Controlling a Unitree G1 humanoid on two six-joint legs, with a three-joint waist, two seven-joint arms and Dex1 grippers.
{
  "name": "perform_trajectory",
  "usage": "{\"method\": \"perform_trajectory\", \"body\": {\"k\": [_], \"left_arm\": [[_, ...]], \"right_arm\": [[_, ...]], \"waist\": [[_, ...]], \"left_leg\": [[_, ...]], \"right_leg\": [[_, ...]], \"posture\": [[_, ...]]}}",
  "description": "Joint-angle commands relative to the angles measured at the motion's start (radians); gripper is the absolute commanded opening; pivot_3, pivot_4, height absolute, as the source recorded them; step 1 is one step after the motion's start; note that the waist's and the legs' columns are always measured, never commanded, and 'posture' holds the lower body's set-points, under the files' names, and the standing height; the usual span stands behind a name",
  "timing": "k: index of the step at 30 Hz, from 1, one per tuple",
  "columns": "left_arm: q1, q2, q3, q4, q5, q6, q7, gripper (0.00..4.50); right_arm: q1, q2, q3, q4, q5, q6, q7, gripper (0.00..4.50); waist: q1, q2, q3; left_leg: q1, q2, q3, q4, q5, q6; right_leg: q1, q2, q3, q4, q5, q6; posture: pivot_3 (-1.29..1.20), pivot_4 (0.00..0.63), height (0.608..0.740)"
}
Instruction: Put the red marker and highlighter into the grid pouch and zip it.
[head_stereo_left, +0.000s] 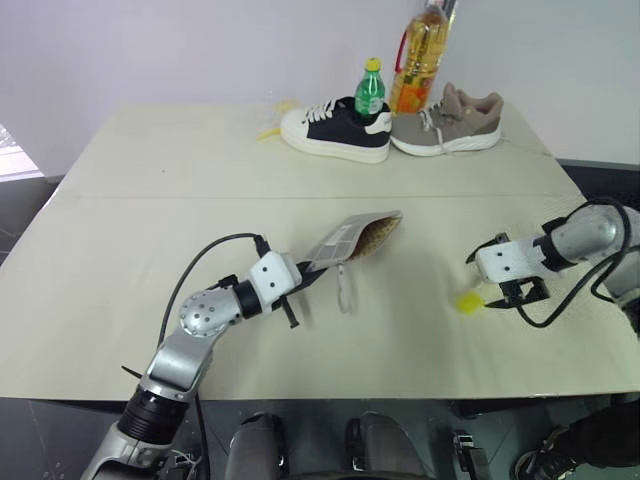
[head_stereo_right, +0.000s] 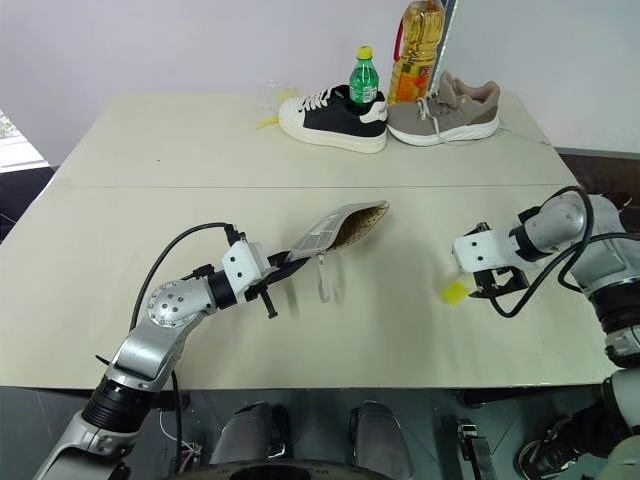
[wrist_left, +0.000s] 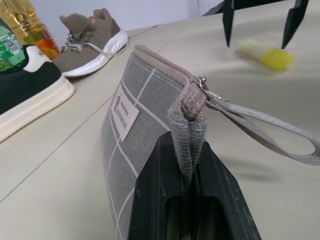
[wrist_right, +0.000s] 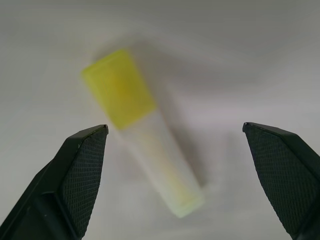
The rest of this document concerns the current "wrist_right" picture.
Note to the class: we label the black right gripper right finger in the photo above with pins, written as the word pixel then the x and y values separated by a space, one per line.
pixel 285 185

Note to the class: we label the yellow highlighter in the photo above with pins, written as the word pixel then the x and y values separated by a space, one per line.
pixel 140 130

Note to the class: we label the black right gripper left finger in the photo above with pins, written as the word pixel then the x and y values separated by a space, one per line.
pixel 65 190

